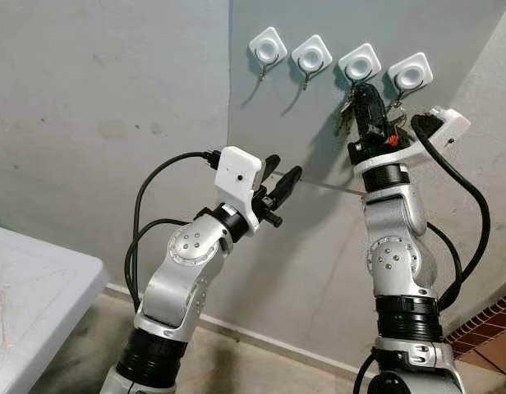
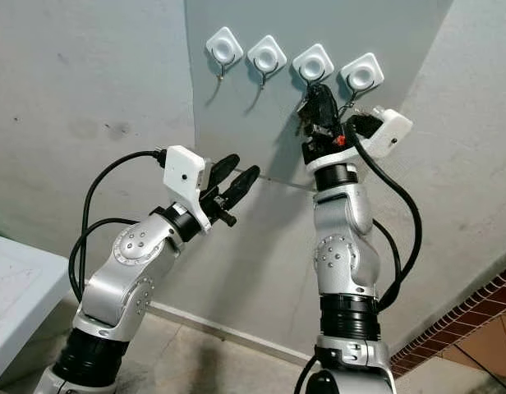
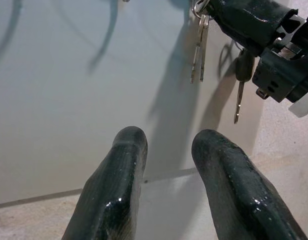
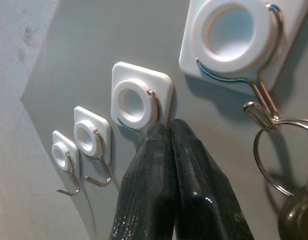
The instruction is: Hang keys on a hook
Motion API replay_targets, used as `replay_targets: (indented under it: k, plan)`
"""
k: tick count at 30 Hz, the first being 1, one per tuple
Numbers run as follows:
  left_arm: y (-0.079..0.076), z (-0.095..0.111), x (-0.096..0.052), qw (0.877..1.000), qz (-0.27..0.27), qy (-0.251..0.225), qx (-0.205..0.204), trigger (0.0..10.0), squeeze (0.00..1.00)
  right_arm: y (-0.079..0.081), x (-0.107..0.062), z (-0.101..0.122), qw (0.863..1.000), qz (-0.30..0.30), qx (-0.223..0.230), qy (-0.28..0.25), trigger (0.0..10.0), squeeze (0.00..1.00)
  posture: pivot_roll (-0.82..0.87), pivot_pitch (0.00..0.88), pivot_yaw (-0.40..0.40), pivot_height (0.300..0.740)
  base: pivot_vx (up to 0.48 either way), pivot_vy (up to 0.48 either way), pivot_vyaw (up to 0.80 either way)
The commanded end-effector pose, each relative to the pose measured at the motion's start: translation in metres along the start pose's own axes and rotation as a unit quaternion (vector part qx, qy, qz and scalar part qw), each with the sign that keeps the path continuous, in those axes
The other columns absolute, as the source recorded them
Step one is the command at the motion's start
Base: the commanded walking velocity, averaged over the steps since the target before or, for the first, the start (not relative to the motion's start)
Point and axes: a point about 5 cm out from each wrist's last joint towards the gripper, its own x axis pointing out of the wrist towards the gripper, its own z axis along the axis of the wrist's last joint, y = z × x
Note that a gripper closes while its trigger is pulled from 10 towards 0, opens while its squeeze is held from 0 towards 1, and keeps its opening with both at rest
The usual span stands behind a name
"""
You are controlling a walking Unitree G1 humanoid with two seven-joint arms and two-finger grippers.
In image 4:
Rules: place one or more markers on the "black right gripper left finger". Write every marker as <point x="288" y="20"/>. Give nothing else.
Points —
<point x="146" y="190"/>

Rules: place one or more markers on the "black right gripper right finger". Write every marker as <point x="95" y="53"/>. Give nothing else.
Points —
<point x="204" y="195"/>

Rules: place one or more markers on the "silver bunch of keys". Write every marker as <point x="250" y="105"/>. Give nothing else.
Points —
<point x="299" y="215"/>

